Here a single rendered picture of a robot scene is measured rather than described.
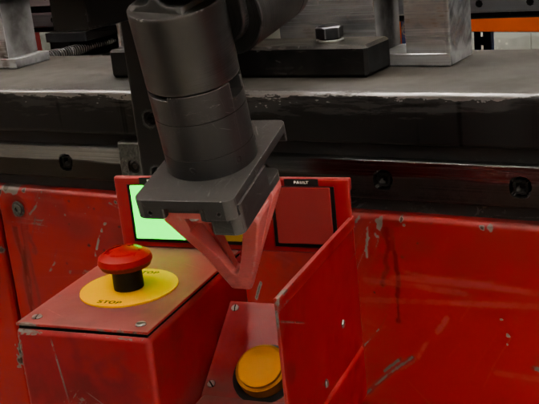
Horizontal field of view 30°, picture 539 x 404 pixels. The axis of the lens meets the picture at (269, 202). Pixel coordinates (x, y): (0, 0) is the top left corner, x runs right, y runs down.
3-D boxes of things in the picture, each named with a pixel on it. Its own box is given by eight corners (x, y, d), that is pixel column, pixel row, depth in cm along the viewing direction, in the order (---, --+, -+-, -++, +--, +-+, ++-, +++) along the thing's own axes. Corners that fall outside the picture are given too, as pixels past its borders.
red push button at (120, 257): (92, 305, 73) (85, 258, 72) (119, 284, 76) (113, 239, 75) (141, 308, 71) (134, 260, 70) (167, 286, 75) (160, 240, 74)
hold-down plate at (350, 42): (111, 78, 107) (107, 50, 106) (142, 68, 112) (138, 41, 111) (367, 78, 92) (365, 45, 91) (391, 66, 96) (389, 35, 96)
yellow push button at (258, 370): (237, 401, 72) (228, 388, 71) (251, 355, 74) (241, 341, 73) (287, 407, 71) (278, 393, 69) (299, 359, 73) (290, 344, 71)
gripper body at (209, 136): (290, 144, 67) (270, 40, 63) (237, 228, 59) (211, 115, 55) (202, 144, 69) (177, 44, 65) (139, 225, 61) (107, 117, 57)
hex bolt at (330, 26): (311, 43, 95) (310, 27, 95) (324, 38, 98) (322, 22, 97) (336, 43, 94) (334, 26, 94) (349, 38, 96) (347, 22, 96)
